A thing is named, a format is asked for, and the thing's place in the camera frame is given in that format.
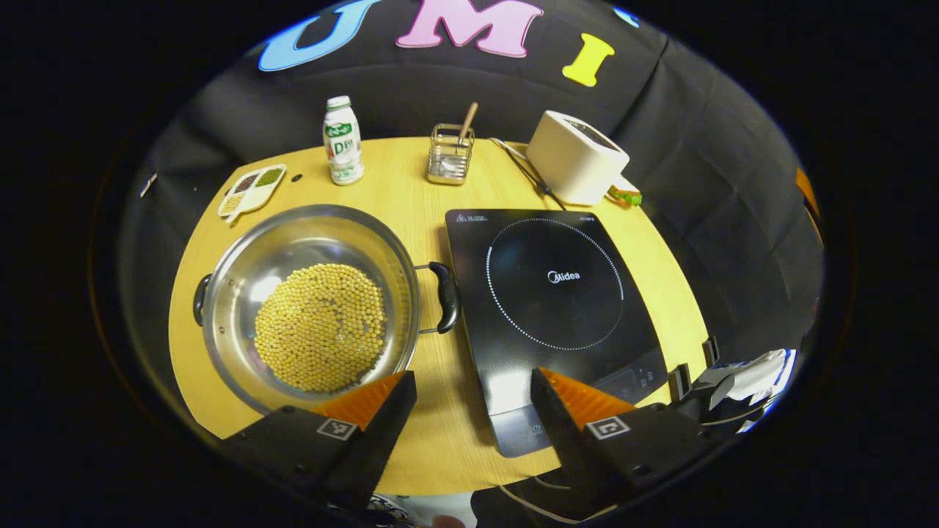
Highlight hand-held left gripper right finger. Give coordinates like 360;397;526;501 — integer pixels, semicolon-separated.
530;367;727;518

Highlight white toaster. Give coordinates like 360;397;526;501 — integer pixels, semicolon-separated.
525;110;631;208

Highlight white divided dish of beans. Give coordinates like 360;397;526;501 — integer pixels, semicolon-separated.
217;164;288;224

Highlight white cable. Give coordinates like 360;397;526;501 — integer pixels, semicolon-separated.
497;475;621;526

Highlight black power cable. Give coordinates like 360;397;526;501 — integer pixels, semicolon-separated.
489;136;567;211

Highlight black backdrop cloth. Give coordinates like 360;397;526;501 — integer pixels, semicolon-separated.
117;0;826;411

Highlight white drink bottle green label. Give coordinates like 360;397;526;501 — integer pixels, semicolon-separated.
322;95;365;186

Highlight black induction cooktop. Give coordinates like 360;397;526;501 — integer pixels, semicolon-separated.
445;208;671;459

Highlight white cloth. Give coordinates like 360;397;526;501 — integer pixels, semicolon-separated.
690;348;797;433

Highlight wire mesh utensil holder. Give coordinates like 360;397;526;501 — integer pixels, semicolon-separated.
426;123;477;186

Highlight stainless steel pot black handles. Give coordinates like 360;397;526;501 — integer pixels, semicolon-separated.
192;204;462;416

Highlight pile of soybeans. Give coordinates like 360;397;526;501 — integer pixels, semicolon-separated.
254;263;387;393

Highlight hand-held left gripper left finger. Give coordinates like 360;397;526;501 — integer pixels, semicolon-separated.
220;370;418;514

